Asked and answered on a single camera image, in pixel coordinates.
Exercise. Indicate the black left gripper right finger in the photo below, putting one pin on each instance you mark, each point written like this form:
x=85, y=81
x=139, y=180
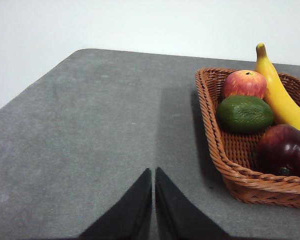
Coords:
x=180, y=215

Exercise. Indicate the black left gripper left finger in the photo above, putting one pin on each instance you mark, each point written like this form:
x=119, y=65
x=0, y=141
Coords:
x=125, y=212

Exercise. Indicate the dark red plum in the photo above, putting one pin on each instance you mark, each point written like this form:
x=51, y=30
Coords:
x=285, y=150

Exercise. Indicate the brown wicker basket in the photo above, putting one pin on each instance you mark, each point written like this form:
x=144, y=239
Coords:
x=240, y=172

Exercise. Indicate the green avocado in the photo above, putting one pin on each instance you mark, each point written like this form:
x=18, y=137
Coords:
x=245, y=113

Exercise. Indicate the red apple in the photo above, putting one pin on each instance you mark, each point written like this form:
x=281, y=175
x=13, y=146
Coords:
x=245, y=83

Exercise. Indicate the yellow banana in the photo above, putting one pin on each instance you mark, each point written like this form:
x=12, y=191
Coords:
x=280, y=100

